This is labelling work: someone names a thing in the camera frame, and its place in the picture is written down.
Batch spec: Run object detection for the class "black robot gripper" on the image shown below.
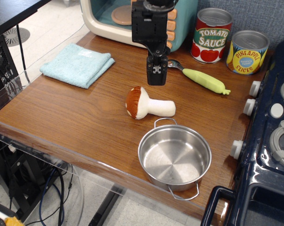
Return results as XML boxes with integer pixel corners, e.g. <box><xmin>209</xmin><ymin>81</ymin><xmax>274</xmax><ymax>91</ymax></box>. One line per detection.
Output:
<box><xmin>131</xmin><ymin>0</ymin><xmax>174</xmax><ymax>86</ymax></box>

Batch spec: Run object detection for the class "plush mushroom toy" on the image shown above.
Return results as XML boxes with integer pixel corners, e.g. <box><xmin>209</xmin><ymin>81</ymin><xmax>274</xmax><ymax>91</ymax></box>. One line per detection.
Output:
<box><xmin>126</xmin><ymin>86</ymin><xmax>176</xmax><ymax>120</ymax></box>

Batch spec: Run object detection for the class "light blue folded cloth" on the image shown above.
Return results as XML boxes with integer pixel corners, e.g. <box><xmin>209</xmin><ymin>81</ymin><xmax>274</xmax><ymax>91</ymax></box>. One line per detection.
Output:
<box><xmin>40</xmin><ymin>43</ymin><xmax>115</xmax><ymax>89</ymax></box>

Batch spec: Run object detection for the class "toy microwave oven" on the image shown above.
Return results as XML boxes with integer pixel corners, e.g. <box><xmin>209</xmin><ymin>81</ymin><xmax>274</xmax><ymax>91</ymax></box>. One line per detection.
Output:
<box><xmin>80</xmin><ymin>0</ymin><xmax>198</xmax><ymax>52</ymax></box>

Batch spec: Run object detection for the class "tomato sauce can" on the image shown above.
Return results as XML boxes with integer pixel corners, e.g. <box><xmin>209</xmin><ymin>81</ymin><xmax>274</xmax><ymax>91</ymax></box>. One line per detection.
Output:
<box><xmin>191</xmin><ymin>8</ymin><xmax>233</xmax><ymax>63</ymax></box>

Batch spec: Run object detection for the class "pineapple slices can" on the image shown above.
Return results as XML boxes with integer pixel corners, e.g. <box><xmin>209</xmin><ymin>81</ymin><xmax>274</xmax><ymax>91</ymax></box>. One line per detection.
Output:
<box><xmin>226</xmin><ymin>30</ymin><xmax>270</xmax><ymax>75</ymax></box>

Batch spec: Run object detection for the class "stainless steel pot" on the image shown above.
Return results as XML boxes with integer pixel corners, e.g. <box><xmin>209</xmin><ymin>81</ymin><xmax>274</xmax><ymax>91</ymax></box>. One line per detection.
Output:
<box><xmin>138</xmin><ymin>119</ymin><xmax>212</xmax><ymax>201</ymax></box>

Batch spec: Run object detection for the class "black computer tower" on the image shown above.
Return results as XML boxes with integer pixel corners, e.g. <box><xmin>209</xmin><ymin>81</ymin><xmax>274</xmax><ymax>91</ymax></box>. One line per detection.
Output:
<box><xmin>0</xmin><ymin>35</ymin><xmax>18</xmax><ymax>90</ymax></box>

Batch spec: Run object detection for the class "dark blue toy stove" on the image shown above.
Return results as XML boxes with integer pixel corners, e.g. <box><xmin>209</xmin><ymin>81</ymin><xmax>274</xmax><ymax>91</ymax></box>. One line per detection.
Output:
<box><xmin>201</xmin><ymin>41</ymin><xmax>284</xmax><ymax>226</ymax></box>

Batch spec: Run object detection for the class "black desk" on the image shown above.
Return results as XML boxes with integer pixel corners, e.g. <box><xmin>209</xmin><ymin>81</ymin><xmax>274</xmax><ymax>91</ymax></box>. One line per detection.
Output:
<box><xmin>0</xmin><ymin>0</ymin><xmax>50</xmax><ymax>36</ymax></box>

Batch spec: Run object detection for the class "clear acrylic guard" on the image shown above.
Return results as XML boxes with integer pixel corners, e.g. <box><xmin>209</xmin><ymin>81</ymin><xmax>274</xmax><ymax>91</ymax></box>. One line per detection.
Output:
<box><xmin>0</xmin><ymin>33</ymin><xmax>205</xmax><ymax>215</ymax></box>

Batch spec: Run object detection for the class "spoon with green handle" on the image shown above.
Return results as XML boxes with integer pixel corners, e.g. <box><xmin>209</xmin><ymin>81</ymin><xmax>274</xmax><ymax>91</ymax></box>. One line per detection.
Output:
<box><xmin>168</xmin><ymin>60</ymin><xmax>231</xmax><ymax>95</ymax></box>

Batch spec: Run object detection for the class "blue cable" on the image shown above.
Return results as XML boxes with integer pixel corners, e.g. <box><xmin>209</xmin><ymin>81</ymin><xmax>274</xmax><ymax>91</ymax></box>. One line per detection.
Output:
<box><xmin>39</xmin><ymin>168</ymin><xmax>65</xmax><ymax>226</ymax></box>

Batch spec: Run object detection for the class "black cable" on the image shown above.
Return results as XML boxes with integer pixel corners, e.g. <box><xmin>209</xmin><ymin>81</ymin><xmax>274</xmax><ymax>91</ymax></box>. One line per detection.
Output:
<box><xmin>24</xmin><ymin>164</ymin><xmax>74</xmax><ymax>226</ymax></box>

